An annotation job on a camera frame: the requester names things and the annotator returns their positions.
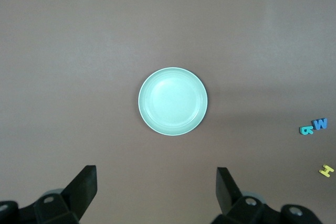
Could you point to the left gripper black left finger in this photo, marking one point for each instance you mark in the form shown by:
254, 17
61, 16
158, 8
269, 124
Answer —
81, 190

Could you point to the yellow foam letter H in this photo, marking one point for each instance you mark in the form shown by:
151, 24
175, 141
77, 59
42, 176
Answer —
326, 170

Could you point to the teal foam letter R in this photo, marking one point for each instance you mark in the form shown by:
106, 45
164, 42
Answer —
305, 130

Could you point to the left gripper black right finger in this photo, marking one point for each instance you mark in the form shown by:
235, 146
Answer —
228, 197

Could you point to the mint green round plate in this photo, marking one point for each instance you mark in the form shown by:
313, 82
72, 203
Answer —
172, 102

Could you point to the brown table cover sheet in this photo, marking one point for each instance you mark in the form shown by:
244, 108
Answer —
78, 24

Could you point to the blue foam letter W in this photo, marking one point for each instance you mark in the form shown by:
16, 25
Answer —
320, 124

